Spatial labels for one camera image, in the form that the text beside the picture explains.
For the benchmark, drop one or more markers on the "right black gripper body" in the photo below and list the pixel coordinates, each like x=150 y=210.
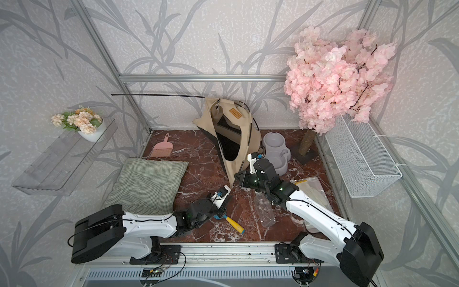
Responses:
x=251 y=182

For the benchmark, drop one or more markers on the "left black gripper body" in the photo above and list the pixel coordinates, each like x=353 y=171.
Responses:
x=211 y=211

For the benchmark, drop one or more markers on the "beige pet tent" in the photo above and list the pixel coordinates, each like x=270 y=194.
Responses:
x=234 y=132

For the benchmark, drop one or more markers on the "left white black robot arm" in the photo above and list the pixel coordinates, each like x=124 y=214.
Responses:
x=117 y=233

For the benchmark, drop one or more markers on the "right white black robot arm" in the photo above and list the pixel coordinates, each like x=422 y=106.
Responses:
x=354 y=248

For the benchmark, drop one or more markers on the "clear plastic bottle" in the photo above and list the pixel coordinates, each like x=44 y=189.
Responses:
x=264 y=210

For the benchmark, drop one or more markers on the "bagged white gloves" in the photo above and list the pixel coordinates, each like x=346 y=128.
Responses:
x=313 y=189

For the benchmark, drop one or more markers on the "blue yellow garden fork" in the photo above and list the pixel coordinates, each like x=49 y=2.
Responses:
x=233 y=223

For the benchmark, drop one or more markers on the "grey double pet bowl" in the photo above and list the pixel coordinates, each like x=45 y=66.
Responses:
x=276 y=152

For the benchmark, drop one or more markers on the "green checked cushion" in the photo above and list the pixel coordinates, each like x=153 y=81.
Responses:
x=147 y=187

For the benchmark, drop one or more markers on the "pink small brush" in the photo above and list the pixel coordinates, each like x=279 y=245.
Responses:
x=162 y=149

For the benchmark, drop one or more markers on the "pink blossom tree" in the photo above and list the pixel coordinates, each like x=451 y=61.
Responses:
x=326 y=79

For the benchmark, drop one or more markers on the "small potted flowers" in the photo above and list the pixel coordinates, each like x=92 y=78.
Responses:
x=84 y=121

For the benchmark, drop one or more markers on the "clear acrylic shelf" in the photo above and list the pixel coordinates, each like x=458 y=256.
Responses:
x=61 y=167

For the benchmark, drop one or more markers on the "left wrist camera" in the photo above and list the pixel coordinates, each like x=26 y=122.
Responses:
x=220 y=196

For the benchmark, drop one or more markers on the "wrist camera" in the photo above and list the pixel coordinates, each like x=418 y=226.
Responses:
x=220 y=196
x=252 y=158

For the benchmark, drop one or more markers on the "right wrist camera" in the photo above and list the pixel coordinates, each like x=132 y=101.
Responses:
x=252 y=158

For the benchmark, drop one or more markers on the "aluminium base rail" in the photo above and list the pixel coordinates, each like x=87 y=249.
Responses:
x=215 y=254

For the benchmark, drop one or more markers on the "white wire basket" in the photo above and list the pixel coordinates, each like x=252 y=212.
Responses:
x=363 y=161

